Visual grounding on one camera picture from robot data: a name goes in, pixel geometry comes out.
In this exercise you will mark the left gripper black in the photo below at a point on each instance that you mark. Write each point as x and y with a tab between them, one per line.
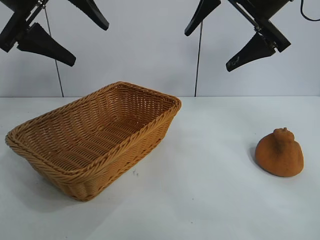
17	27

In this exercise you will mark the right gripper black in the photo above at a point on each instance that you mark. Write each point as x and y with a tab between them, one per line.
272	30

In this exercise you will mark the woven wicker basket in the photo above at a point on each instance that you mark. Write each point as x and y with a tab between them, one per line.
95	140

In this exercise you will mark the orange fruit with knob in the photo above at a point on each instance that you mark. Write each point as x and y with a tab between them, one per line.
277	157

